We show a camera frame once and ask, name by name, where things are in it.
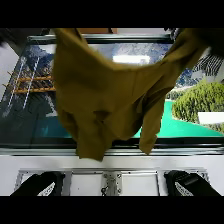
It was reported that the olive brown long-sleeved shirt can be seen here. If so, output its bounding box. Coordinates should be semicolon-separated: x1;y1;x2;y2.
52;27;209;163

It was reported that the black and white striped garment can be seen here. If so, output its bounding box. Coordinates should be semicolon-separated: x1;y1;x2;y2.
192;53;224;80

